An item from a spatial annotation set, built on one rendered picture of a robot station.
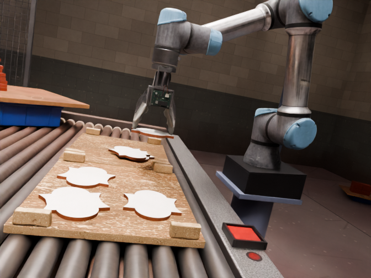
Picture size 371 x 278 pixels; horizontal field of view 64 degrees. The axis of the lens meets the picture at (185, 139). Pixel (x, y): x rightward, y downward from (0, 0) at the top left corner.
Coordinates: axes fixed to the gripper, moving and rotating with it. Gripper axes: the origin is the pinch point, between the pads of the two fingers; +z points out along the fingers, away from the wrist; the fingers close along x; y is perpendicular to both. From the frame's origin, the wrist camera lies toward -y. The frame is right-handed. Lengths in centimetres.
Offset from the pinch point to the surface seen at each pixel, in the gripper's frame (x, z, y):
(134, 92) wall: -8, 18, -479
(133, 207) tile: -3.5, 11.0, 31.3
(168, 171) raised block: 6.8, 11.3, 1.8
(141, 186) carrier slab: -1.5, 12.0, 15.9
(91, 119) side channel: -28, 13, -80
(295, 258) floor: 144, 108, -114
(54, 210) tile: -18.2, 11.2, 36.0
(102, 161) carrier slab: -13.5, 12.2, -2.3
